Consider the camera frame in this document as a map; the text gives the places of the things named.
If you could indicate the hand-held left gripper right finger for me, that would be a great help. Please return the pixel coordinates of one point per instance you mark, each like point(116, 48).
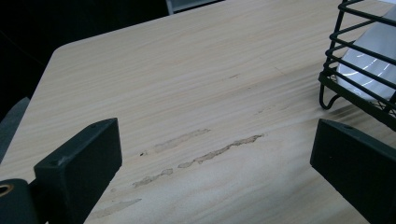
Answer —
point(358, 168)

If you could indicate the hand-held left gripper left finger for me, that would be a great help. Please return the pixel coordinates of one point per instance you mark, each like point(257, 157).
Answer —
point(81, 161)

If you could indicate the white plate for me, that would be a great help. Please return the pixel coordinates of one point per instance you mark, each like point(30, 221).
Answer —
point(373, 40)

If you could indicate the grey metal stand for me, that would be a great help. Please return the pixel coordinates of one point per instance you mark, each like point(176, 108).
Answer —
point(186, 3)

